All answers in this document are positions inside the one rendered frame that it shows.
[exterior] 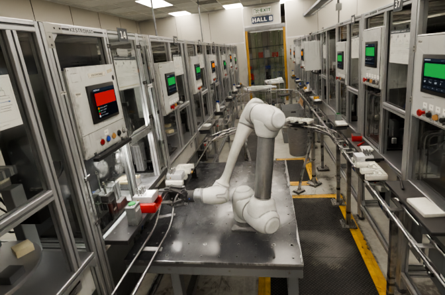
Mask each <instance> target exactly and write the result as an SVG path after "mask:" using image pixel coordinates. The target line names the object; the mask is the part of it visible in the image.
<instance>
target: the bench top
mask: <svg viewBox="0 0 445 295"><path fill-rule="evenodd" d="M225 166H226V162H214V163H198V164H197V168H196V171H197V176H198V178H191V179H190V181H189V182H188V184H187V185H186V187H185V189H186V190H195V189H196V188H208V187H211V186H213V184H214V183H215V181H216V180H218V179H220V178H221V176H222V175H223V172H224V169H225ZM238 171H239V172H238ZM255 177H256V161H246V162H236V164H235V166H234V169H233V171H232V174H231V177H230V180H229V186H230V188H229V194H230V197H229V201H227V202H226V203H223V204H196V203H195V202H188V206H187V207H185V206H183V207H176V208H174V213H175V216H174V217H173V221H172V226H171V228H170V231H169V233H168V235H167V237H166V238H165V240H164V242H163V244H162V246H161V247H163V249H162V250H161V251H158V254H157V255H156V257H155V259H154V261H153V263H152V264H151V266H184V267H208V268H254V269H277V270H303V267H304V264H303V256H302V252H301V245H300V240H299V233H298V228H297V221H296V217H295V209H294V205H293V198H292V194H291V186H290V181H289V174H288V169H287V162H286V160H274V161H273V176H272V194H271V197H272V198H273V199H274V200H275V206H276V210H277V213H278V215H279V220H280V224H279V227H278V229H277V231H276V232H274V233H270V234H264V233H260V232H254V231H236V232H232V230H231V229H232V226H233V223H234V214H233V210H232V195H233V192H234V191H235V189H236V188H237V187H239V186H249V187H251V189H253V191H254V189H255ZM236 181H237V182H236ZM172 207H173V206H168V205H167V204H162V205H161V208H160V214H159V215H166V214H171V213H172ZM157 213H158V211H157V212H156V213H155V215H154V216H153V218H152V219H151V220H150V222H149V224H148V225H147V226H146V228H145V229H144V231H143V232H142V234H141V235H140V237H139V238H138V239H137V241H136V243H135V244H134V245H133V247H132V249H131V250H130V251H129V252H128V254H127V256H126V257H125V258H124V260H123V261H124V262H125V265H130V264H131V262H132V261H133V259H134V258H135V256H136V254H137V253H138V252H139V250H140V248H141V246H142V245H143V244H144V242H145V240H146V239H147V237H148V236H149V234H150V232H151V231H152V229H153V227H154V224H155V221H156V216H157ZM170 220H171V217H165V218H159V219H158V222H157V225H156V228H155V230H154V232H153V234H152V235H151V237H150V238H149V240H148V242H147V243H146V245H145V247H158V246H159V244H160V243H161V241H162V239H163V238H164V235H165V234H166V231H167V230H168V227H169V225H170ZM291 244H293V246H291ZM154 253H155V251H141V253H140V254H139V256H138V258H137V259H136V261H135V262H134V264H133V265H138V266H148V264H149V262H150V261H151V259H152V257H153V256H154ZM273 257H275V258H274V259H273Z"/></svg>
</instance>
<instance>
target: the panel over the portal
mask: <svg viewBox="0 0 445 295"><path fill-rule="evenodd" d="M269 6H271V13H263V14H258V15H253V10H252V9H254V8H259V7H269ZM243 13H244V28H248V27H258V26H264V25H274V24H280V23H281V11H280V2H273V3H264V4H259V5H250V6H245V7H243ZM270 14H273V21H274V22H271V23H262V24H256V25H252V23H251V17H255V16H261V15H270Z"/></svg>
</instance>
